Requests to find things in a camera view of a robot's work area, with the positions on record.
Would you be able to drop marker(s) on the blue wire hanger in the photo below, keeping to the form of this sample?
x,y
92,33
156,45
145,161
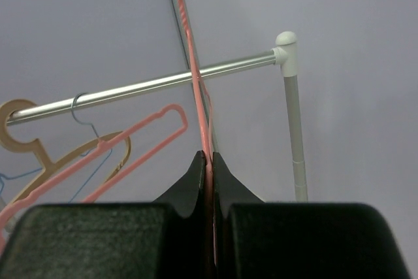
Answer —
x,y
35,147

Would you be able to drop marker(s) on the silver white clothes rack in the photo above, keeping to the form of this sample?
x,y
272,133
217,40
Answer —
x,y
283,54

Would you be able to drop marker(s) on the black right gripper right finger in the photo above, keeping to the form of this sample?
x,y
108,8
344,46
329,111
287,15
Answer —
x,y
257,239

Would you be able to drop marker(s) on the beige wooden hanger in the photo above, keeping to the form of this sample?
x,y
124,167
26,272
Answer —
x,y
124,160

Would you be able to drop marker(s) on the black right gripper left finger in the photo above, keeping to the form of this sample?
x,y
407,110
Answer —
x,y
166,238

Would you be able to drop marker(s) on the thin pink wire hanger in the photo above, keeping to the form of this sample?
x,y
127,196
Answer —
x,y
205,127

